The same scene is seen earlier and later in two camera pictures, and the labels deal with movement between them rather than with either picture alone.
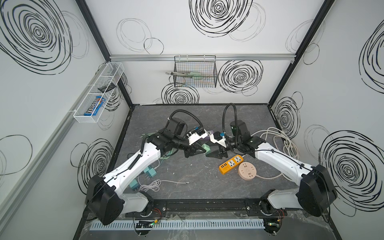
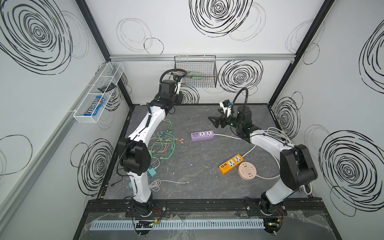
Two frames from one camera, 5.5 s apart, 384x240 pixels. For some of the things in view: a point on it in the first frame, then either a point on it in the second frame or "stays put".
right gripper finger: [219, 153] -> [215, 121]
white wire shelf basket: [90, 110] stays put
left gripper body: [190, 147] -> [179, 97]
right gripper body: [223, 148] -> [222, 120]
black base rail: [213, 207] stays put
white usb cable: [155, 185] stays put
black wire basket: [195, 71] stays put
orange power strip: [230, 164] stays put
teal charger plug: [150, 171] stays put
